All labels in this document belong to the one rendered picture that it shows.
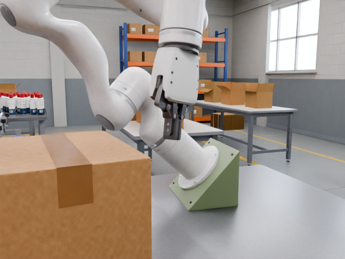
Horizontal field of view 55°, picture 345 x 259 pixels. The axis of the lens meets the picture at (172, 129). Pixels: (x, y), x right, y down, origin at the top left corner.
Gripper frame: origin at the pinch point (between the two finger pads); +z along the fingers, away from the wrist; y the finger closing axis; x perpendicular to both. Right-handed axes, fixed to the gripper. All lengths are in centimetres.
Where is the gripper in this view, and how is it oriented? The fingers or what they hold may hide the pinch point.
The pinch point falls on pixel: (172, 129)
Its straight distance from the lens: 65.1
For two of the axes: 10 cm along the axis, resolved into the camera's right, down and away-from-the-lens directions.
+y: -6.2, -0.6, -7.8
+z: -0.9, 10.0, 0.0
